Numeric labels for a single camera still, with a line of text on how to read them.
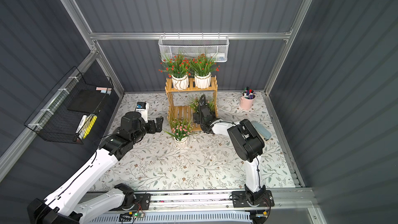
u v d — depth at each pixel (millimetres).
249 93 1020
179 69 746
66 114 720
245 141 568
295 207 726
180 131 819
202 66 765
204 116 780
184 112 1081
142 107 644
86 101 781
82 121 708
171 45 846
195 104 912
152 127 670
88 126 683
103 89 839
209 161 867
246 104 1063
